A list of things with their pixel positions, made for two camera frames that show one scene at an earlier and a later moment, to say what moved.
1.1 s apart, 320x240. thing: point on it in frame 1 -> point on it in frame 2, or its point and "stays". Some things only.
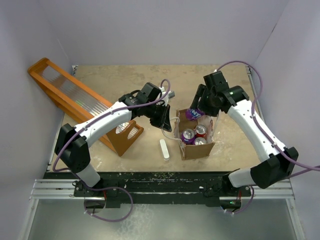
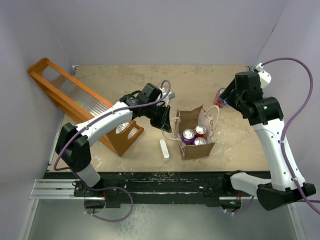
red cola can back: [200, 131] stays
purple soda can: [188, 136] stays
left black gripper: [163, 122] stays
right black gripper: [202, 91] -> [230, 98]
